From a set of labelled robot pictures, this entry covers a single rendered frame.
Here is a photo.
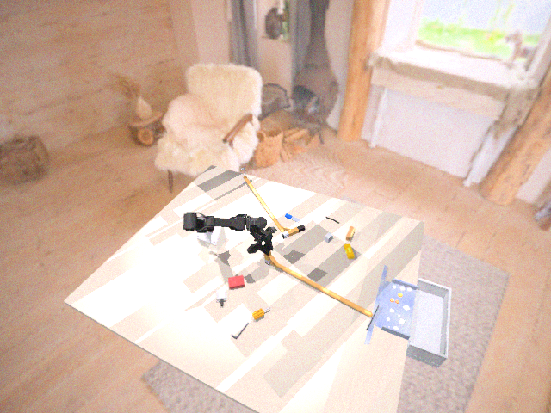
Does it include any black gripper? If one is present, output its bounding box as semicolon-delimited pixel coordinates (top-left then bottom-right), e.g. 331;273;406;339
247;226;277;256

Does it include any long orange l-shaped rod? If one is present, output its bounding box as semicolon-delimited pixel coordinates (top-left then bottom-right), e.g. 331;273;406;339
242;175;306;239

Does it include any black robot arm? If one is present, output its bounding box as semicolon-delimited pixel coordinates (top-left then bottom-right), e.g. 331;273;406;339
183;212;274;242

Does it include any yellow rectangular block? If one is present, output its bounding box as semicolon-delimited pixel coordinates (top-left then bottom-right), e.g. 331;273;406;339
344;244;354;259

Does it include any red rectangular block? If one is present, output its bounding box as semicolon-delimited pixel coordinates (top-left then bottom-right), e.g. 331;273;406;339
228;275;245;289

